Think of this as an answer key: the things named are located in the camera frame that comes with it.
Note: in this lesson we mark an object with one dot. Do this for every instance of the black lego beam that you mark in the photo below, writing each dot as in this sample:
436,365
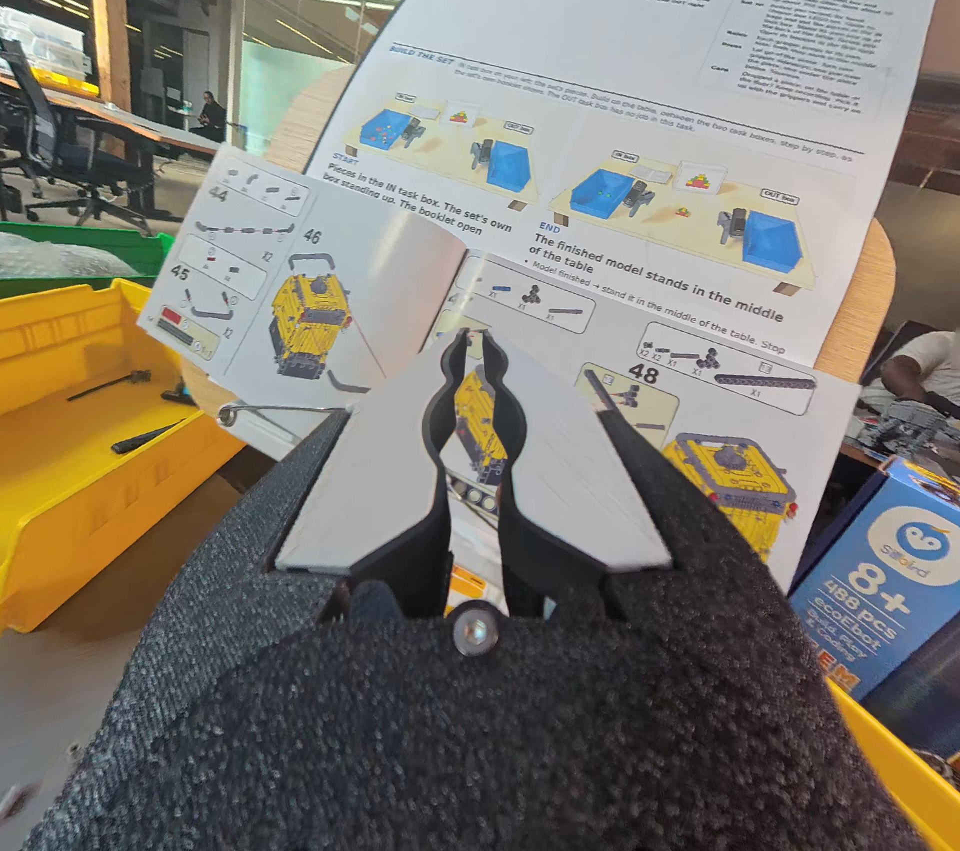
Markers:
146,437

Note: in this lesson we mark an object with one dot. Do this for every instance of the blue black lego piece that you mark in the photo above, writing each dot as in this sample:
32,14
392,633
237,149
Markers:
178,392

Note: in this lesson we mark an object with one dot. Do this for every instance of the wooden pillar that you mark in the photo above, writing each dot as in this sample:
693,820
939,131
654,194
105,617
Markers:
107,3

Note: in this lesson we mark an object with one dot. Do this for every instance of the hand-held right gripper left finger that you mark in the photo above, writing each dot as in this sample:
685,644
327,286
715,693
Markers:
360,483

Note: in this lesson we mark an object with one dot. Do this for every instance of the white printed task sheet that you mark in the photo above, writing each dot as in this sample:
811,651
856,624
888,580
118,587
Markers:
637,41

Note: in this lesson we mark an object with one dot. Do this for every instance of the open lego step manual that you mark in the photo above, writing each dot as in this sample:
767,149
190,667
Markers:
390,281

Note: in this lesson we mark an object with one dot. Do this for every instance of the long wooden desk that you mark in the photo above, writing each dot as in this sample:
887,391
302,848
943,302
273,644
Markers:
150,129

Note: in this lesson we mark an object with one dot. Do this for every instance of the grey lego model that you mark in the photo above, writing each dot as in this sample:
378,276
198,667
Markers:
900,431

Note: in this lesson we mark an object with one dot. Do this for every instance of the blue robot kit box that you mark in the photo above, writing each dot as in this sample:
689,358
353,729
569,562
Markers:
862,603

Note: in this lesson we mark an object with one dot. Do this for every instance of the clear plastic bag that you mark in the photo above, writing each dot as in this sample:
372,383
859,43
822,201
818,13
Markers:
52,260

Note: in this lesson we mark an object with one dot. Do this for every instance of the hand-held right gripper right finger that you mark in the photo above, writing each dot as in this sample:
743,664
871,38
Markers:
577,483

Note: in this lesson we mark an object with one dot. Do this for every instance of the black mesh office chair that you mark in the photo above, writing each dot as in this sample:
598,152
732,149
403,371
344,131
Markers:
45,138

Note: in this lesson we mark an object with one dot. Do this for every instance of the yellow storage bin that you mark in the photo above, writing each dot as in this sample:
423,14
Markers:
900,776
75,506

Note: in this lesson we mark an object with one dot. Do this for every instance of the black lego axle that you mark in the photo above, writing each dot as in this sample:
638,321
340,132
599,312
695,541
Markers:
105,386

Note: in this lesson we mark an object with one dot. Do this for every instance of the green storage bin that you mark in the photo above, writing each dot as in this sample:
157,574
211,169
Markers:
135,251

